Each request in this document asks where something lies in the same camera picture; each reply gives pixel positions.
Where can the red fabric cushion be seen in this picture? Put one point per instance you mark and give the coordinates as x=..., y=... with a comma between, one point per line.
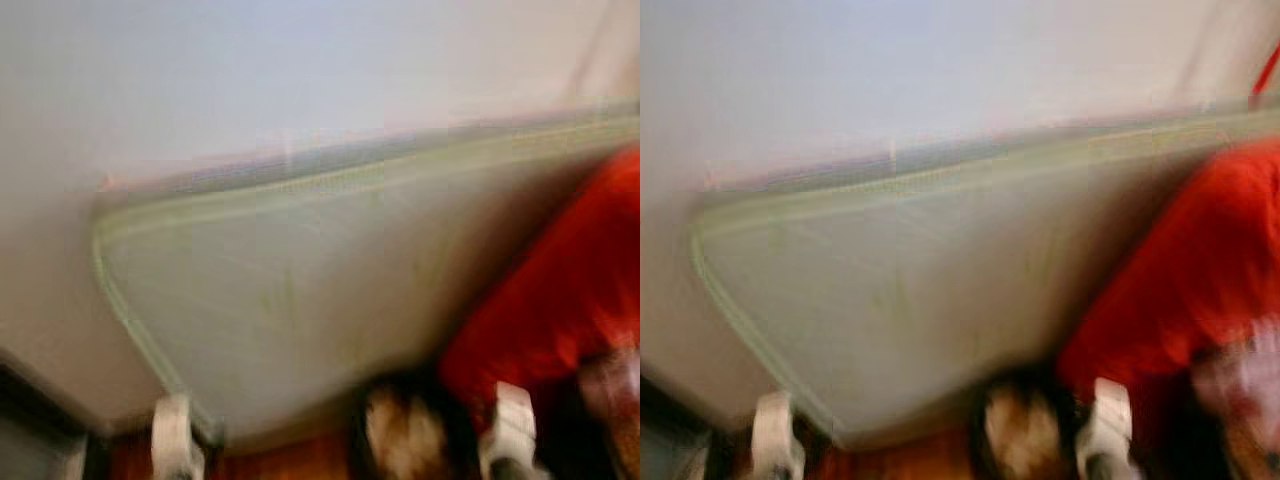
x=560, y=290
x=1180, y=270

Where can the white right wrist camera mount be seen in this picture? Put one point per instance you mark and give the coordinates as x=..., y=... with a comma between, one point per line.
x=1108, y=420
x=512, y=425

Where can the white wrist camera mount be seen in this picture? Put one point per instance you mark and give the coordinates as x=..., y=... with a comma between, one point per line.
x=172, y=435
x=512, y=425
x=1108, y=420
x=775, y=435

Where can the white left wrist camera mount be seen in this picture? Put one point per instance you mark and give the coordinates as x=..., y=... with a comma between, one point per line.
x=775, y=435
x=172, y=435

